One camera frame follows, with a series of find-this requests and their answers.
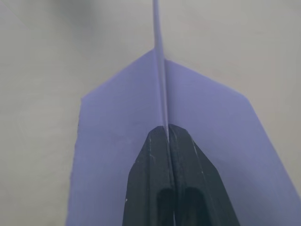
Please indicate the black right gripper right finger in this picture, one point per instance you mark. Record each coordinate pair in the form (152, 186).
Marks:
(197, 179)

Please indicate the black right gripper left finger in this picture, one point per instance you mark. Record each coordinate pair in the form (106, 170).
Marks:
(145, 174)

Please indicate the purple paper sheet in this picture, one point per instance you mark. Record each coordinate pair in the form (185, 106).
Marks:
(113, 131)

